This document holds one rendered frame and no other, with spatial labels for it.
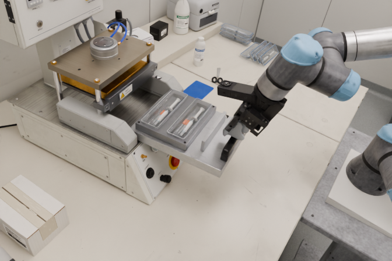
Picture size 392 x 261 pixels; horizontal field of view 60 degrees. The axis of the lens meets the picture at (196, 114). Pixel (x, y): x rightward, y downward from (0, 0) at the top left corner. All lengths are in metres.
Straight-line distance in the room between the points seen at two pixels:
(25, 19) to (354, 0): 2.65
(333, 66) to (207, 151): 0.39
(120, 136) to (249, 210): 0.47
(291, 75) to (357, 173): 0.60
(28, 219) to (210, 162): 0.49
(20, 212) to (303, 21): 2.86
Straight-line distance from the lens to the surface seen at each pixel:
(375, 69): 3.34
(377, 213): 1.26
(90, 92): 1.02
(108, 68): 0.98
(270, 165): 1.26
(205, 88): 1.54
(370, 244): 1.21
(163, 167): 1.10
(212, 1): 1.92
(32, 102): 1.19
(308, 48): 0.73
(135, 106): 1.13
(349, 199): 1.24
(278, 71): 0.76
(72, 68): 0.99
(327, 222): 1.18
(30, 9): 1.00
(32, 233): 0.98
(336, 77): 0.79
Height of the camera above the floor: 1.64
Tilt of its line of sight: 40 degrees down
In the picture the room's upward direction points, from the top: 8 degrees clockwise
